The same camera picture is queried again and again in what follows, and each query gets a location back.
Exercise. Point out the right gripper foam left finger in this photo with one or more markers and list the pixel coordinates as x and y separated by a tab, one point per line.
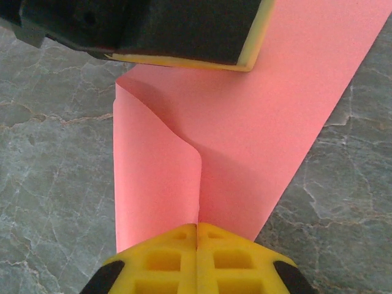
186	260

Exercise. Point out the foam finger of the left gripper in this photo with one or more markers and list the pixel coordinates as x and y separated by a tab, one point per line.
190	30

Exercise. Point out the pink paper sheet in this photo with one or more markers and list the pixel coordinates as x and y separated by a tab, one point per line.
260	137

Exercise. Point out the right gripper foam right finger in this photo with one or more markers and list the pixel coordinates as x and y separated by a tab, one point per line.
205	260

